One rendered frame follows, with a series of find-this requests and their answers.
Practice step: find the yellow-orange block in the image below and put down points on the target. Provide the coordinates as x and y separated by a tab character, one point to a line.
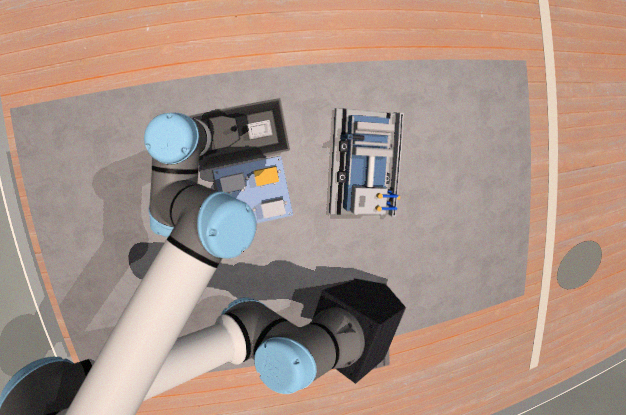
266	176

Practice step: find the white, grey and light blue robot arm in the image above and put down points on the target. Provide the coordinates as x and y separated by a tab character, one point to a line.
210	225

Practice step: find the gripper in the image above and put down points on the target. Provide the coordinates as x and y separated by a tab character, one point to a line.
219	134

